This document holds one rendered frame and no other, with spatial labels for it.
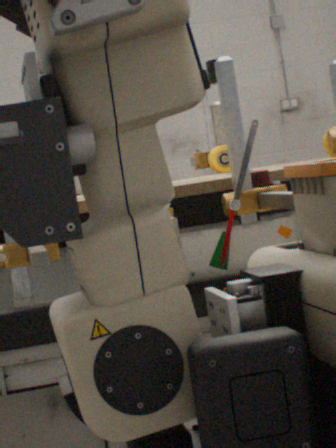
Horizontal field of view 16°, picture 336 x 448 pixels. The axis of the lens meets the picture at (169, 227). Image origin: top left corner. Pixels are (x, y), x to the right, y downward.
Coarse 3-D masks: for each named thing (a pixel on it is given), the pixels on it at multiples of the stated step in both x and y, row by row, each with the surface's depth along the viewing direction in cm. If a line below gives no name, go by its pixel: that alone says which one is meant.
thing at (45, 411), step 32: (224, 192) 282; (192, 224) 281; (224, 224) 282; (64, 256) 277; (0, 288) 276; (32, 288) 277; (64, 288) 278; (0, 416) 280; (32, 416) 281; (64, 416) 282
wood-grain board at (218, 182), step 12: (252, 168) 356; (264, 168) 324; (276, 168) 296; (180, 180) 346; (192, 180) 316; (204, 180) 289; (216, 180) 277; (228, 180) 277; (288, 180) 279; (180, 192) 276; (192, 192) 276; (204, 192) 277; (84, 204) 273
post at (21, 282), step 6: (6, 234) 254; (6, 240) 254; (12, 240) 254; (12, 270) 254; (18, 270) 254; (24, 270) 255; (12, 276) 254; (18, 276) 254; (24, 276) 255; (12, 282) 254; (18, 282) 254; (24, 282) 255; (18, 288) 254; (24, 288) 255; (18, 294) 254; (24, 294) 255; (30, 294) 255
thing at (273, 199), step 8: (264, 192) 259; (272, 192) 254; (280, 192) 245; (288, 192) 239; (264, 200) 255; (272, 200) 248; (280, 200) 241; (288, 200) 234; (280, 208) 241; (288, 208) 235
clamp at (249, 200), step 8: (232, 192) 262; (240, 192) 260; (248, 192) 260; (256, 192) 260; (224, 200) 261; (240, 200) 260; (248, 200) 260; (256, 200) 260; (224, 208) 263; (240, 208) 260; (248, 208) 260; (256, 208) 260; (264, 208) 261; (272, 208) 261
